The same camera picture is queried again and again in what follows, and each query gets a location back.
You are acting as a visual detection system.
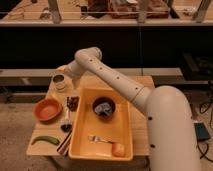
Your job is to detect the yellow plastic tub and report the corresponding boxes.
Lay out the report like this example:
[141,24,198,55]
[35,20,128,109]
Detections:
[68,88,133,161]

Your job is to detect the dark brown food piece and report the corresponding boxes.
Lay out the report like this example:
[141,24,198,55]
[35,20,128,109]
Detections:
[68,96,79,112]

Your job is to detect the red bowl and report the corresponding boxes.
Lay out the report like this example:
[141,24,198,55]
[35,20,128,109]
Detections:
[33,98,63,122]

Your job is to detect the metal fork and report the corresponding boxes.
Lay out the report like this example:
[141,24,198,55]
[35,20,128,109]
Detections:
[88,135,114,144]

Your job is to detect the blue box on floor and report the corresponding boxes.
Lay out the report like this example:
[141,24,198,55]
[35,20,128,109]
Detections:
[194,123,211,142]

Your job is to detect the dark bowl with cloth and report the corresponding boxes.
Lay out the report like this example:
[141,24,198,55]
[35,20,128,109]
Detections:
[92,97,115,119]

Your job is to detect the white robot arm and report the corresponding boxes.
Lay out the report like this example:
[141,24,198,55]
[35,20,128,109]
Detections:
[66,47,201,171]

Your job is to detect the green pepper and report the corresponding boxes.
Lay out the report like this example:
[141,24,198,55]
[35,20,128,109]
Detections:
[31,136,60,146]

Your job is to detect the wooden table board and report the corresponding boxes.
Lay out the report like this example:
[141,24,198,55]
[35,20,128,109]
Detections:
[26,74,155,158]

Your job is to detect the black floor cable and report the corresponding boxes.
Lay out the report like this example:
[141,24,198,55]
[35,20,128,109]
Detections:
[196,99,213,164]

